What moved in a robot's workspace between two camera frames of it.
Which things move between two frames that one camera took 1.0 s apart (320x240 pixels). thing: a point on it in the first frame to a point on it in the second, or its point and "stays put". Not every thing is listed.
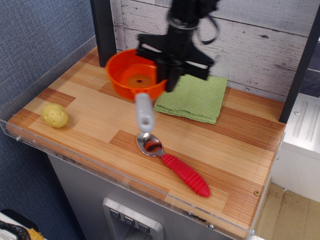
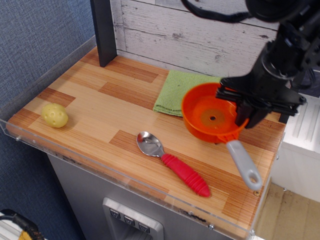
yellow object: x=35 y=235 to x=25 y=235
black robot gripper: x=178 y=45 to x=266 y=84
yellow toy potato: x=55 y=115 stays put
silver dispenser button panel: x=127 y=223 stays put
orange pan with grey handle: x=134 y=77 to x=213 y=120
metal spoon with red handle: x=149 y=144 stays put
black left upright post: x=102 y=13 stays put
